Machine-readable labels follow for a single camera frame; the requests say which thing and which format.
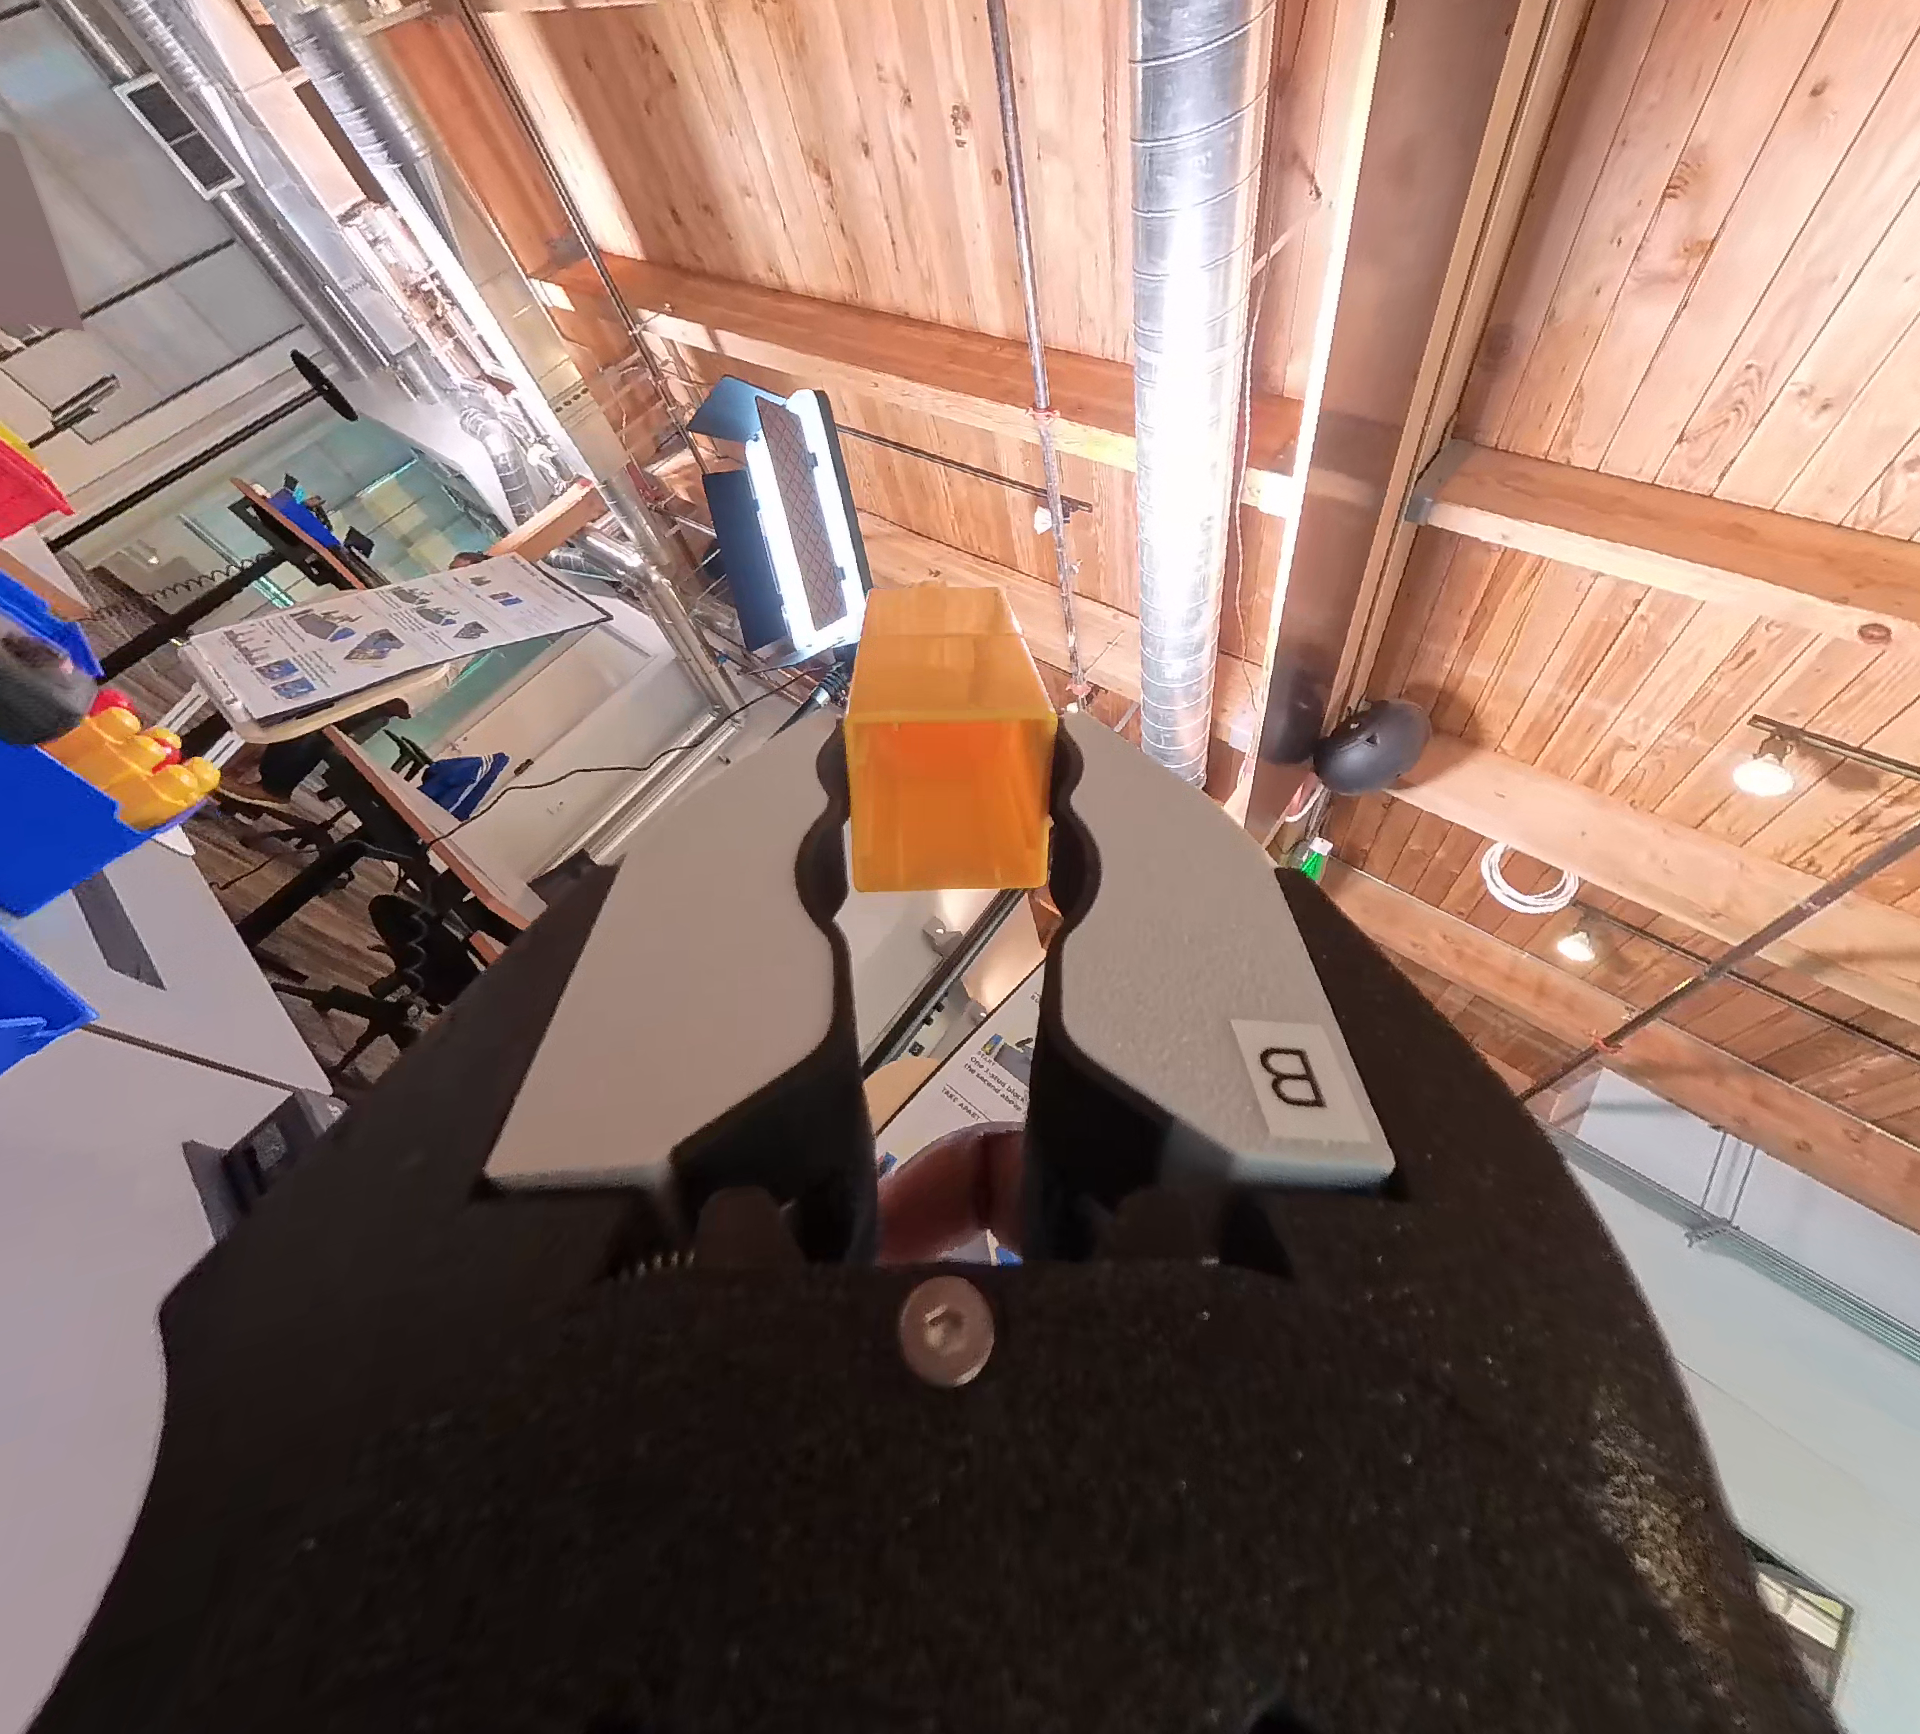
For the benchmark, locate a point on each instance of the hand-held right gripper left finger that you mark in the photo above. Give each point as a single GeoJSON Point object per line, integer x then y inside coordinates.
{"type": "Point", "coordinates": [691, 984]}

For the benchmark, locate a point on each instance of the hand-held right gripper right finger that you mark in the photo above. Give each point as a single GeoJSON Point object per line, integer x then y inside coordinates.
{"type": "Point", "coordinates": [1200, 984]}

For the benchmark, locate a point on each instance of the pile of mega blocks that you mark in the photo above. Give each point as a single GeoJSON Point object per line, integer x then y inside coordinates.
{"type": "Point", "coordinates": [142, 758]}

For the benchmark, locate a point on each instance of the blue plastic storage bin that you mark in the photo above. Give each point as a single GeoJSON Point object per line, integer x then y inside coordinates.
{"type": "Point", "coordinates": [33, 998]}
{"type": "Point", "coordinates": [53, 819]}

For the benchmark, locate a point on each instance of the yellow single-stud mega block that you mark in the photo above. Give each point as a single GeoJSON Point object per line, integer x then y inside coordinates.
{"type": "Point", "coordinates": [945, 789]}

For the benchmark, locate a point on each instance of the red plastic storage bin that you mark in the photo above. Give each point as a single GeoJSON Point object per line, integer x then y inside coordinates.
{"type": "Point", "coordinates": [27, 482]}

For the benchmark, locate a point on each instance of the wooden desk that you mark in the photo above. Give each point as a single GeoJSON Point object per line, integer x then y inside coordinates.
{"type": "Point", "coordinates": [450, 848]}

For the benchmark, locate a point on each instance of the black ceiling dome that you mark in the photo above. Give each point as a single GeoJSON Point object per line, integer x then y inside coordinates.
{"type": "Point", "coordinates": [1372, 745]}

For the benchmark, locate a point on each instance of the black office chair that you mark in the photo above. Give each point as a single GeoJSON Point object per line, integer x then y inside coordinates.
{"type": "Point", "coordinates": [382, 968]}

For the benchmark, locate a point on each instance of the illustrated instruction poster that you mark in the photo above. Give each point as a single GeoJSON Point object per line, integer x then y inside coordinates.
{"type": "Point", "coordinates": [390, 632]}

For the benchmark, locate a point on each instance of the track spotlight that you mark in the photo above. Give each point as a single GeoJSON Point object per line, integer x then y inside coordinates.
{"type": "Point", "coordinates": [1767, 770]}
{"type": "Point", "coordinates": [1574, 939]}

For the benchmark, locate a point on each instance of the black power adapter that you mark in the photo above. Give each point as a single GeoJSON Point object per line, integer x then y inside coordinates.
{"type": "Point", "coordinates": [263, 1157]}

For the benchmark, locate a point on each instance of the studio light panel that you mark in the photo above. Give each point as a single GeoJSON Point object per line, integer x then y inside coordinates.
{"type": "Point", "coordinates": [789, 518]}

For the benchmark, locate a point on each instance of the ceiling air vent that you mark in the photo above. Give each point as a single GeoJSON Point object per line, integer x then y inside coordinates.
{"type": "Point", "coordinates": [180, 136]}

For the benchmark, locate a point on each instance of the thin metal ceiling pipe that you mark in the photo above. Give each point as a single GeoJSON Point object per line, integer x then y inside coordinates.
{"type": "Point", "coordinates": [1028, 265]}

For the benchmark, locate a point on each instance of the silver ventilation duct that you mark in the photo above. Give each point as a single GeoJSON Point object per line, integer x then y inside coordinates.
{"type": "Point", "coordinates": [1200, 265]}

